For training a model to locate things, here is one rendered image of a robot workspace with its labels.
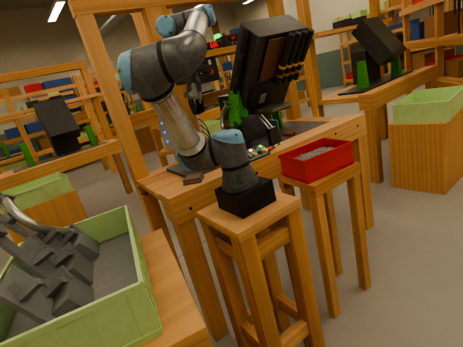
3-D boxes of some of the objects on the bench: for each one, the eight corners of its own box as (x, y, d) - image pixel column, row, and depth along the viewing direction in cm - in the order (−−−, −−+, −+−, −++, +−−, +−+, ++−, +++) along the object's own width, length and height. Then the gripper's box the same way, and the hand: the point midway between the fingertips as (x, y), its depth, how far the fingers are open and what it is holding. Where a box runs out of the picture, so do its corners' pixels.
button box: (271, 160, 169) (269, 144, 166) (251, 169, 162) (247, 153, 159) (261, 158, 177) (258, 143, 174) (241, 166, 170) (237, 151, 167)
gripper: (167, 59, 129) (180, 108, 136) (176, 54, 120) (191, 107, 126) (184, 56, 133) (197, 103, 140) (195, 51, 124) (208, 102, 130)
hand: (198, 100), depth 134 cm, fingers open, 3 cm apart
